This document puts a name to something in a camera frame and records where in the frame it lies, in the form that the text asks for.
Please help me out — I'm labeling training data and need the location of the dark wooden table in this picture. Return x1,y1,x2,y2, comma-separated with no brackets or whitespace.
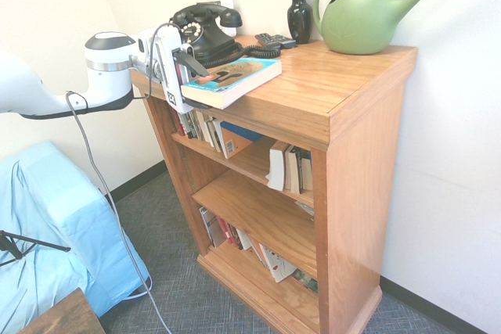
17,286,107,334

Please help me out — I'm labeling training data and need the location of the maroon book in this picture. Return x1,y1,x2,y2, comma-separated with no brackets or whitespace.
168,109,186,136

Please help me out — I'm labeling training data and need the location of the grey white booklet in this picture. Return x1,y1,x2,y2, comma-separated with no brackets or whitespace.
295,200,315,220

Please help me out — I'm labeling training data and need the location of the black tripod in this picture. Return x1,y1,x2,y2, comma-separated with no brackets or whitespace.
0,229,72,268

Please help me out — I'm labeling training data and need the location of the thin paperback book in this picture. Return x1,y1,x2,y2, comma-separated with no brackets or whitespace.
249,236,268,268

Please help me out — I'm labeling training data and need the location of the white slim book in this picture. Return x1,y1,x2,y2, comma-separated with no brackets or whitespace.
207,117,226,154

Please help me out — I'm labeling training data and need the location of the brown cream book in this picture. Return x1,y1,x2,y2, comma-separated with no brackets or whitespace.
283,145,299,194

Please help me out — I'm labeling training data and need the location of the cream book with blue top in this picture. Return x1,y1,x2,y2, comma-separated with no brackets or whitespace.
301,149,315,192

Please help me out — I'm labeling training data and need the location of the green watering can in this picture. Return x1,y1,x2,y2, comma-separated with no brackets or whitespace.
312,0,473,56

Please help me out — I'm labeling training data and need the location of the white book with red figures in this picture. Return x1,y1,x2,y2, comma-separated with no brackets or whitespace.
258,243,297,283

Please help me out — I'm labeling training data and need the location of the teal paperback book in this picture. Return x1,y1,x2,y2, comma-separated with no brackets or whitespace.
180,56,283,110

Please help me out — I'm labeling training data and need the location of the camouflage pattern book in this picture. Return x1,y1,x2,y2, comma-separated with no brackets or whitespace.
291,268,319,295

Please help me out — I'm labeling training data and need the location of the thick white paperback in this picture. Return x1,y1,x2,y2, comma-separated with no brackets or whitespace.
265,140,290,191

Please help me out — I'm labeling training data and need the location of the dark thin book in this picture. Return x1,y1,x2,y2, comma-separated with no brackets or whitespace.
295,147,305,194

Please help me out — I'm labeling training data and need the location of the wooden bookshelf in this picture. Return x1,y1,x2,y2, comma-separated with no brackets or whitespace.
123,34,418,334

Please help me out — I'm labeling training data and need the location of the light blue covered couch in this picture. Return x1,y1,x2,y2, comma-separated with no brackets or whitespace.
0,138,153,334

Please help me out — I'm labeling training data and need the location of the large grey book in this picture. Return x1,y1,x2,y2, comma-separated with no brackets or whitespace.
198,205,226,249

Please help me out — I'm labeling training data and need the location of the black wall baseboard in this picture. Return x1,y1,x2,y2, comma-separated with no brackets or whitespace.
102,160,170,204
380,275,501,334

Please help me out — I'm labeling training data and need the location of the orange book with barcode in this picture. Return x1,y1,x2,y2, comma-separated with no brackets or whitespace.
221,127,255,160

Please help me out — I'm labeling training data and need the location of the black remote control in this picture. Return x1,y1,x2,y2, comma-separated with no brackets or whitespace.
254,32,283,48
273,34,297,50

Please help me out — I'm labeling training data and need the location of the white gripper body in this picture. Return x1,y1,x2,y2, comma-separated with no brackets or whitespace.
153,24,193,115

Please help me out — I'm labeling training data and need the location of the white cable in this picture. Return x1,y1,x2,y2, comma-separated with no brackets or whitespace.
127,274,153,299

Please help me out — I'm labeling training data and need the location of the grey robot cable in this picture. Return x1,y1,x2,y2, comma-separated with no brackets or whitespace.
64,23,185,334

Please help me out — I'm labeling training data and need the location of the orange brown book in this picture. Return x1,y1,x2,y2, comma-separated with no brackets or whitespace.
225,222,241,250

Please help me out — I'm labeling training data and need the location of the black vase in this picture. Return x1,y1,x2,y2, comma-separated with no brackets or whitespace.
287,0,314,45

